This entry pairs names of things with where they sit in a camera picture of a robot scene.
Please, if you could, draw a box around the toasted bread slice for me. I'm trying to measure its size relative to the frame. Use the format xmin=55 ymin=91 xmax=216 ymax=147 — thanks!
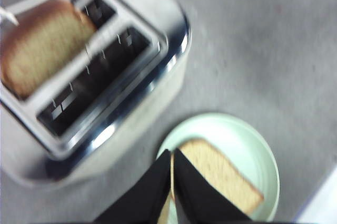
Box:
xmin=157 ymin=139 xmax=265 ymax=224
xmin=0 ymin=0 xmax=97 ymax=99

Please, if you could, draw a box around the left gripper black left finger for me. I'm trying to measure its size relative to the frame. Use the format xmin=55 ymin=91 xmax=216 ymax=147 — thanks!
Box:
xmin=92 ymin=149 xmax=172 ymax=224

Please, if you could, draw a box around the cream two-slot toaster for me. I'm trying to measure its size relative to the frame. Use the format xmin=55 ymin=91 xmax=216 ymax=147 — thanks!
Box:
xmin=0 ymin=0 xmax=192 ymax=190

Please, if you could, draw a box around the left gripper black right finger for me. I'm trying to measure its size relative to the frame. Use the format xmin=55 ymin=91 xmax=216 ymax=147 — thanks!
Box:
xmin=173 ymin=148 xmax=254 ymax=224

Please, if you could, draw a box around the pale green round plate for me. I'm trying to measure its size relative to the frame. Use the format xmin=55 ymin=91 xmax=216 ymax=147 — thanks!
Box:
xmin=155 ymin=113 xmax=280 ymax=222

